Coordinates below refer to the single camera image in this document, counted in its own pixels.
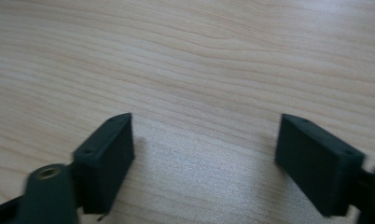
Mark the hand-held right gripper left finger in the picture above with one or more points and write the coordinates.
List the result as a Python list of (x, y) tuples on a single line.
[(104, 165)]

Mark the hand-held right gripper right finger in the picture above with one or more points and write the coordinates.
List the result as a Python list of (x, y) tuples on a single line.
[(319, 168)]

